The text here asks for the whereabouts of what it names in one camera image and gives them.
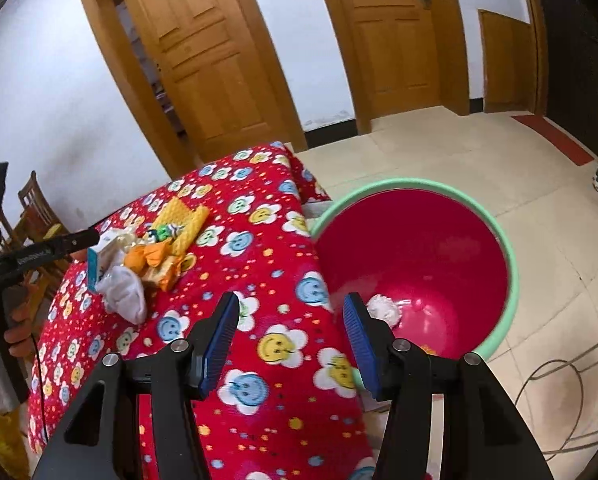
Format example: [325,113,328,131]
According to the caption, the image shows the green toy figure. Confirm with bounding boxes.
[146,223,186,241]

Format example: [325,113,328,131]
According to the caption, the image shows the plain wooden panel door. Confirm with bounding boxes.
[478,8,538,115]

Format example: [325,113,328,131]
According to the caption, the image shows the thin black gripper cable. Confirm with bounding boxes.
[31,332,50,448]

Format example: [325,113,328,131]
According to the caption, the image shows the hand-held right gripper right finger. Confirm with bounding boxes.
[342,292,554,480]

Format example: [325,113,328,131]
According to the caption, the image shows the orange plush toy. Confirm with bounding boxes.
[124,242,172,273]

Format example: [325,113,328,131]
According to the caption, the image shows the person's left hand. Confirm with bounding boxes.
[0,285,40,358]

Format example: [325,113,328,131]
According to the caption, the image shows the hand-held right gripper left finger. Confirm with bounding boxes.
[31,291,240,480]

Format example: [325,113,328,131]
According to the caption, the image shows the red smiley flower tablecloth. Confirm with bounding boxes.
[28,142,380,480]

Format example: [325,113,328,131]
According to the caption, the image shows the wooden door frame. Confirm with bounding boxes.
[309,0,472,136]
[75,0,310,181]

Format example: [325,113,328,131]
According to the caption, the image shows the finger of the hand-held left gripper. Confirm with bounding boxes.
[26,228,101,267]

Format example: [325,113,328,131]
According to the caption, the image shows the red floor mat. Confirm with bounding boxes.
[510,114,596,167]

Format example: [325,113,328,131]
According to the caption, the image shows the wooden chair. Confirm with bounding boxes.
[0,170,74,306]

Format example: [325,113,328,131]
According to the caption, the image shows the grey floor cable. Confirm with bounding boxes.
[511,330,598,456]

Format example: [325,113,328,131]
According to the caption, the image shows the closed wooden door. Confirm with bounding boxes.
[329,0,442,121]

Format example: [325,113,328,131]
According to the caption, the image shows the white tissue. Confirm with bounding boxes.
[96,265,150,325]
[366,294,404,328]

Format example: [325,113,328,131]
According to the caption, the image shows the white blue small carton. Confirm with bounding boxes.
[86,230,130,293]

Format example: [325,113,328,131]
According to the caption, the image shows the yellow waffle cloth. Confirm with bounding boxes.
[151,197,210,256]

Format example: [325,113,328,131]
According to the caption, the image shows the red green-rimmed plastic basin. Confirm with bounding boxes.
[306,176,520,413]

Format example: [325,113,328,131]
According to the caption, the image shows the open wooden door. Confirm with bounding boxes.
[120,0,280,161]

